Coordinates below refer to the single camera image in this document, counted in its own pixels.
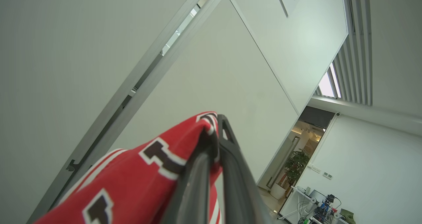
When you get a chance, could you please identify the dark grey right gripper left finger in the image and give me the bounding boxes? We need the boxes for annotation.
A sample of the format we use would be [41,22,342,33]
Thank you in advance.
[161,131,220,224]

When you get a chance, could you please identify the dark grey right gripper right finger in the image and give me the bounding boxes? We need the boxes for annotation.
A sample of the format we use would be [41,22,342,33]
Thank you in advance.
[217,114,275,224]

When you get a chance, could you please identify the red basketball jersey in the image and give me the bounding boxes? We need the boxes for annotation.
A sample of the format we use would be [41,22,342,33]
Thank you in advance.
[33,111,223,224]

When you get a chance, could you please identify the white plant pot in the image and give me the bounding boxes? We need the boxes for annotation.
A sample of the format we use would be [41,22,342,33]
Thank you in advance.
[270,184,287,200]

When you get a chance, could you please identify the white work table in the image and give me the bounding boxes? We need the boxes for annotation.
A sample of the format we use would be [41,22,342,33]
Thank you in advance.
[280,186,350,224]

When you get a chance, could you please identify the green potted plant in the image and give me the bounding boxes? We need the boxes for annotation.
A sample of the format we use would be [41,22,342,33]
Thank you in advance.
[284,149,311,187]

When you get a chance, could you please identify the dark computer monitor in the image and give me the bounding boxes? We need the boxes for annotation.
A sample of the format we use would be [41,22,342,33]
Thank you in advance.
[308,189,327,204]

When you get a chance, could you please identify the small blue robot device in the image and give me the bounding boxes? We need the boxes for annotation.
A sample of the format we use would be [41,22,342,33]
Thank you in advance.
[313,194,337,222]

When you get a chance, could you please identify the green bag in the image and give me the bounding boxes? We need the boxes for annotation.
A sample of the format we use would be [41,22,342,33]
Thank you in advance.
[339,208,356,224]

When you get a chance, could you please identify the grey window louvres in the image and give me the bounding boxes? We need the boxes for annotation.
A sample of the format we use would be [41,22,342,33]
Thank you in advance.
[313,0,373,106]

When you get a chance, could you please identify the grey partition post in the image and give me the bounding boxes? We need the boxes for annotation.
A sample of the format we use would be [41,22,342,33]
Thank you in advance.
[48,0,233,213]
[26,0,213,224]

